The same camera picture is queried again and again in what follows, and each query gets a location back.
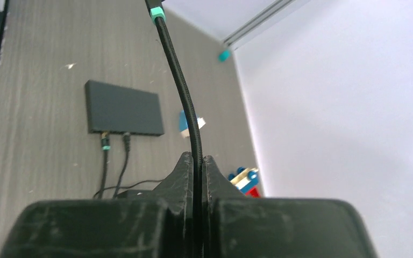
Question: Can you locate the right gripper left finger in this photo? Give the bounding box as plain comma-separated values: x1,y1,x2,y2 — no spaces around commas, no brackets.
0,152,194,257

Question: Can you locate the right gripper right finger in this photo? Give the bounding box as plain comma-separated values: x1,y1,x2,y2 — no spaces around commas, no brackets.
202,156,378,257

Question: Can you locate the black power adapter cable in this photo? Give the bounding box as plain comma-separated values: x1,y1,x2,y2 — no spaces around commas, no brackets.
92,179,168,199

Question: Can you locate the black microphone cable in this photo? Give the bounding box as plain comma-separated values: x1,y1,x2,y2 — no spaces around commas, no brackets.
112,132,132,199

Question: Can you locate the blue white toy brick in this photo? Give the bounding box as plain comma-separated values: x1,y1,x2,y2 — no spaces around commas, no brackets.
179,110,206,138

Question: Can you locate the black ethernet cable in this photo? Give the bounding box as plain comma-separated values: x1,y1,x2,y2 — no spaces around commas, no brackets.
92,0,204,258

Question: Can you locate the black power adapter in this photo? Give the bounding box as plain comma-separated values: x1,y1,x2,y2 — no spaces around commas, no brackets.
116,189,152,200

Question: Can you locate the red blue toy vehicle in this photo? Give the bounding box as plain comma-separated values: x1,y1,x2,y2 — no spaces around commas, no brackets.
227,167,260,198

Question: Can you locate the teal block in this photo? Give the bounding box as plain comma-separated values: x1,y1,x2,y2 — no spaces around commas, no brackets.
218,49,231,62

